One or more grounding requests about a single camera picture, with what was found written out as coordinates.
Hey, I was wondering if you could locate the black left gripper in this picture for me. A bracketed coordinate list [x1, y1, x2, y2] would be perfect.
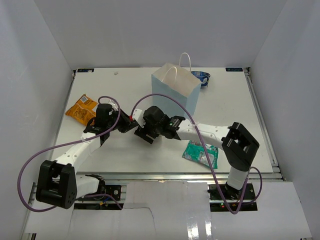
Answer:
[106, 108, 140, 134]

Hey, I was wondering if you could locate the teal Fox's candy bag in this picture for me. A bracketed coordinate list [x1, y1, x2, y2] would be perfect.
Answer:
[182, 140, 219, 169]

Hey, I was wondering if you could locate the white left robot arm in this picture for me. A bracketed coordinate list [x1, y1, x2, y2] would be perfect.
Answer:
[35, 103, 138, 209]

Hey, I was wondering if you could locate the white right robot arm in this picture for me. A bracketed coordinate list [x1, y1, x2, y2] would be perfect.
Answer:
[131, 106, 260, 200]

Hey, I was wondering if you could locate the orange chip bag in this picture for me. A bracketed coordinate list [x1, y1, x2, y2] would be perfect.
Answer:
[65, 94, 98, 126]

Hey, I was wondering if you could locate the light blue paper bag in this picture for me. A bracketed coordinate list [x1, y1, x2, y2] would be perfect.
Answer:
[151, 62, 202, 118]

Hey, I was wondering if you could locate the dark blue snack bag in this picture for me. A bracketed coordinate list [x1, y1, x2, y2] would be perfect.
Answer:
[191, 70, 211, 88]

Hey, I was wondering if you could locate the black left corner label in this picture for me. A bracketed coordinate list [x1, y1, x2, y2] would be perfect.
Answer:
[77, 68, 95, 73]

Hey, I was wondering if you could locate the black corner label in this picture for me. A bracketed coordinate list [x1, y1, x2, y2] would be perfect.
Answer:
[225, 67, 243, 72]
[77, 68, 95, 73]

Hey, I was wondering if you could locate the black right corner label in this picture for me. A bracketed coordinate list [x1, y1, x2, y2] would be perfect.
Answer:
[225, 67, 243, 72]

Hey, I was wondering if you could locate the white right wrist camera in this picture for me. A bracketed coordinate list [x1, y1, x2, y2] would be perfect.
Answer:
[131, 108, 146, 128]

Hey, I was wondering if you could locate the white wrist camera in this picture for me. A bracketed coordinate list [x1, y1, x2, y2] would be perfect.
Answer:
[131, 108, 146, 128]
[108, 99, 119, 111]

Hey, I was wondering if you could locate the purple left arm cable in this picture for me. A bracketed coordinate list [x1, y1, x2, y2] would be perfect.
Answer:
[17, 95, 122, 213]

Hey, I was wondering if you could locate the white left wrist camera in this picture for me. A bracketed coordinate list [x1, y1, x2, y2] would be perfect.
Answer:
[108, 99, 119, 111]

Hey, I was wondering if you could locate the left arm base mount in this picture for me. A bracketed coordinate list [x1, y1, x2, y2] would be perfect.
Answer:
[74, 184, 123, 210]

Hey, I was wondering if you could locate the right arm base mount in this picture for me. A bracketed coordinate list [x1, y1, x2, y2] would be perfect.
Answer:
[207, 183, 258, 213]

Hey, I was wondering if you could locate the aluminium table edge rail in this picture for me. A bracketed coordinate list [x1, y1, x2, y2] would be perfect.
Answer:
[77, 171, 283, 181]

